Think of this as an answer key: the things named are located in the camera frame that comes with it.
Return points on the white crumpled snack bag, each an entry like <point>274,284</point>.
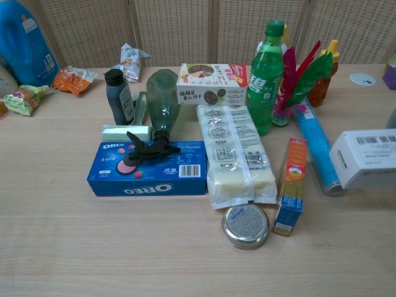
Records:
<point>130,63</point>

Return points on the white box with barcode label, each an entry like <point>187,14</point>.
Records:
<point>368,161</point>

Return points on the round silver metal tin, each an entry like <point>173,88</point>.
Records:
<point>244,226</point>

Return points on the wooden woven folding screen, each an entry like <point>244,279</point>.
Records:
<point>185,31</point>

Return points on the purple object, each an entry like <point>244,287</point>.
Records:
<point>390,79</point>

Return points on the white biscuit box red corner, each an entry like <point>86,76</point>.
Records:
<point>213,83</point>

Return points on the green yellow snack packet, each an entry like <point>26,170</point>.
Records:
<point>24,99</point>

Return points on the blue plastic wrap roll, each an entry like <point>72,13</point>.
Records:
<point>318,145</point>

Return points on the beige plastic bottle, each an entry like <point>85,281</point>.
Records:
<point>6,80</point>

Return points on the colourful feather shuttlecock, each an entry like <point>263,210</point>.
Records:
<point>304,77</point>

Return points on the blue Oreo cookie box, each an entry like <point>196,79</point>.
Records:
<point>154,176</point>

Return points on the blue detergent jug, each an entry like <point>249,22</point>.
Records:
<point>24,46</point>

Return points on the white bottle yellow cap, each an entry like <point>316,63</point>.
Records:
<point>286,35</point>

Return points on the green Sprite soda bottle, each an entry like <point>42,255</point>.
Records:
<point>266,80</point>

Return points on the white sponge pack clear wrap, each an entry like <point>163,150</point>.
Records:
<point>235,154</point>

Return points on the green spray bottle black trigger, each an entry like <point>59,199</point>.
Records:
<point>162,99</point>

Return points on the amber bottle yellow cap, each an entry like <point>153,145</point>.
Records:
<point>323,86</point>

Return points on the dark grey bottle black cap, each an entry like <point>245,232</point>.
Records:
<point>117,96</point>

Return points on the orange jar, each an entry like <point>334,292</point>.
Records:
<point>3,110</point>

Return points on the orange snack packet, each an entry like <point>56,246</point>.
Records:
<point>72,80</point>

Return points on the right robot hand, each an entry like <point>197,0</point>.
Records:
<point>393,119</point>

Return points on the orange and blue tall box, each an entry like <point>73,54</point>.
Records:
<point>292,185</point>

